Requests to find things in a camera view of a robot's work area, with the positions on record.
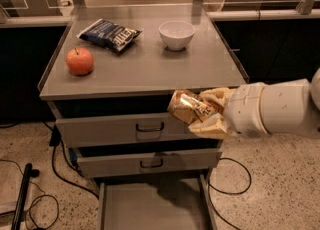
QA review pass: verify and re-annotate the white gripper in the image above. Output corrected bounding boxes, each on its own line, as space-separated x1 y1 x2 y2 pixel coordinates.
189 82 269 139

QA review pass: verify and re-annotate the orange soda can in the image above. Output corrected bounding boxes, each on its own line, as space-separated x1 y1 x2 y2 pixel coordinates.
167 90 219 124

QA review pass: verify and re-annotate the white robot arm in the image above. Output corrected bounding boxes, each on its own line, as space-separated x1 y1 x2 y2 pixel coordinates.
189 69 320 139

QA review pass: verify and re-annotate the bottom grey drawer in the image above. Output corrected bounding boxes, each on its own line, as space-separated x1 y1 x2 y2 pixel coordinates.
96 174 218 230

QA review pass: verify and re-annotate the grey drawer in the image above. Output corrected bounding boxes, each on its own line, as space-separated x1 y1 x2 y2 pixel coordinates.
96 174 218 230
77 148 222 178
56 113 196 148

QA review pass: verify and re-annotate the grey drawer cabinet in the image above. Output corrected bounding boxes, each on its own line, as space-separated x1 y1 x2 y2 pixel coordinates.
37 2 250 230

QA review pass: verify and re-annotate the top grey drawer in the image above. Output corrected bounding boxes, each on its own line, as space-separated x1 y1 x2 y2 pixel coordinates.
56 113 196 148

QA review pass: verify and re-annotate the middle grey drawer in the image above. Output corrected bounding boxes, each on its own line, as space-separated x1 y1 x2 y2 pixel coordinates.
77 148 222 178

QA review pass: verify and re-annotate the white bowl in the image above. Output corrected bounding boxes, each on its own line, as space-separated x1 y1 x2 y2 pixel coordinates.
158 21 195 51

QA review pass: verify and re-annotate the blue chip bag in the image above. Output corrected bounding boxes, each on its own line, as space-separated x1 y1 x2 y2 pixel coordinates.
77 19 141 53

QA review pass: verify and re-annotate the red apple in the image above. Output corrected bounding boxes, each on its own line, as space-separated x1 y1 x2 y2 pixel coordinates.
65 47 94 75

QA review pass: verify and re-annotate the black pole on floor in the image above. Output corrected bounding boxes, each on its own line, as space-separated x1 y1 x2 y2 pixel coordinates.
11 163 39 230

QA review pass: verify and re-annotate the black floor cable right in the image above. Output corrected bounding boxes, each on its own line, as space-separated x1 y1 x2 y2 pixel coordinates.
207 156 253 230

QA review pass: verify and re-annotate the black floor cable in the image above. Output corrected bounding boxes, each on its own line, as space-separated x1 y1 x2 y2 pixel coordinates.
41 120 100 200
207 156 253 230

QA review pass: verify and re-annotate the black floor cable left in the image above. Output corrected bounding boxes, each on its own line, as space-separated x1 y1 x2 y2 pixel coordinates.
41 120 100 200

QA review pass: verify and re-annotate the thin looped floor cable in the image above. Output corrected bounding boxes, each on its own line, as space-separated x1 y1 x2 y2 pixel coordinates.
0 158 60 230

